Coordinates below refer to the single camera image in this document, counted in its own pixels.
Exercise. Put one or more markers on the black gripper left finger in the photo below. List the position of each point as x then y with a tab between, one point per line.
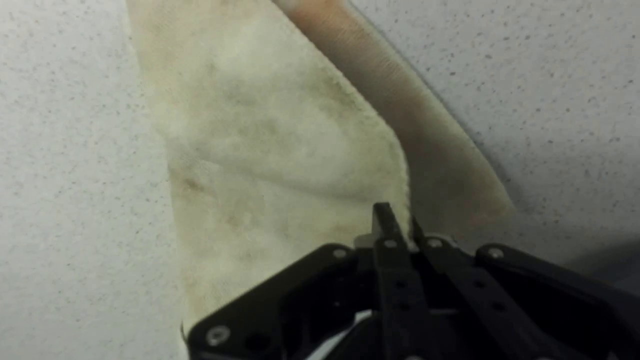
371	296

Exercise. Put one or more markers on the stained cream towel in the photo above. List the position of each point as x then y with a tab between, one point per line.
282	124

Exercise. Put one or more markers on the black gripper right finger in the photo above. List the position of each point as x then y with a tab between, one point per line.
529	308

